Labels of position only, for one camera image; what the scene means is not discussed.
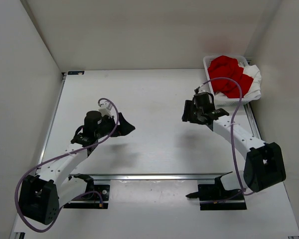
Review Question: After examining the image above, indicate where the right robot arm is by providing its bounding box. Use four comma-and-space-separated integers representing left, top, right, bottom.
182, 92, 287, 193

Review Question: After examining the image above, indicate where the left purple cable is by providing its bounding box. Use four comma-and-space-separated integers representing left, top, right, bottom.
14, 98, 120, 233

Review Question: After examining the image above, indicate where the dark label sticker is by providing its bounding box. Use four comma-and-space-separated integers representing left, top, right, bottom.
67, 71, 85, 75

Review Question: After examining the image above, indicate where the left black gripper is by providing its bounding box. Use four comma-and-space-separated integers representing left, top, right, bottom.
95, 113, 135, 139

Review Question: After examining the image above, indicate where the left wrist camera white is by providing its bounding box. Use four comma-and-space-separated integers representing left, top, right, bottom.
98, 101, 113, 118

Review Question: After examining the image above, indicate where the aluminium rail front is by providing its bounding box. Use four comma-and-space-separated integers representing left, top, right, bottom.
89, 173, 230, 182

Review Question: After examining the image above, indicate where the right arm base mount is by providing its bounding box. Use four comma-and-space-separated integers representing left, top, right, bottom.
186, 174, 247, 211

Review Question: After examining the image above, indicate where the white plastic basket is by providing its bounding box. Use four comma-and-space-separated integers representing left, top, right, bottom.
203, 55, 252, 105

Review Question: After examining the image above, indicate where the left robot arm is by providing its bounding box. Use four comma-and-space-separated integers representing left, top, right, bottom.
17, 111, 135, 225

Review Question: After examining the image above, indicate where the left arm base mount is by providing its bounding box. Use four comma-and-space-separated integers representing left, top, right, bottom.
63, 174, 110, 209

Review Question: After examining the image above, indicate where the white t-shirt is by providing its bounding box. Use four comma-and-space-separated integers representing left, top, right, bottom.
214, 63, 262, 101

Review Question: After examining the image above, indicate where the red t-shirt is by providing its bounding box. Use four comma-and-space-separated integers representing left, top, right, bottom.
208, 55, 253, 99

